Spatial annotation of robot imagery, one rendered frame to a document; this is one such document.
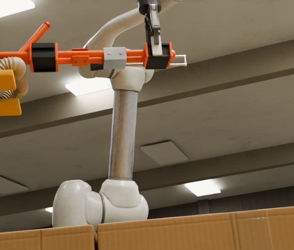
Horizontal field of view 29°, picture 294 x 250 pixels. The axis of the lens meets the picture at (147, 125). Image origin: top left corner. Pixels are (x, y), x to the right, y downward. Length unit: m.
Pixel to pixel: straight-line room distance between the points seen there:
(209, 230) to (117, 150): 1.64
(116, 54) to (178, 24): 5.28
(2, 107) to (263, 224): 1.19
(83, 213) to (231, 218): 1.56
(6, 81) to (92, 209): 0.83
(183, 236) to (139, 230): 0.06
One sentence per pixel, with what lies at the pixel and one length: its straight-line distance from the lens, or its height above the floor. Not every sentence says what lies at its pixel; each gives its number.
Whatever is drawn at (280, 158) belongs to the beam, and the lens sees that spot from 11.89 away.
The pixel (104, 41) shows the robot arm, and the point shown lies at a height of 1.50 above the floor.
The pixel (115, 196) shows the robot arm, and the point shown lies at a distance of 2.35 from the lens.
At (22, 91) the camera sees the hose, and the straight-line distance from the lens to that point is 1.83.
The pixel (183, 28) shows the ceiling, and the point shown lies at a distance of 7.14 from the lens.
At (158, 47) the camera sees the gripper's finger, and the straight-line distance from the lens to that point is 1.79.
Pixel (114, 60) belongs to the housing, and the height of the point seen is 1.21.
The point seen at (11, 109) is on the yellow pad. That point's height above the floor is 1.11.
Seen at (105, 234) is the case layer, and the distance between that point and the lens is 0.76.
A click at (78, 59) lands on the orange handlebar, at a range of 1.79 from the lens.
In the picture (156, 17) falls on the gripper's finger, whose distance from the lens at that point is 1.82.
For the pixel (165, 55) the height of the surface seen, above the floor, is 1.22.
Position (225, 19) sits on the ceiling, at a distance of 7.10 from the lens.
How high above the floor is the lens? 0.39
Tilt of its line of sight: 21 degrees up
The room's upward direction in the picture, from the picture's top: 5 degrees counter-clockwise
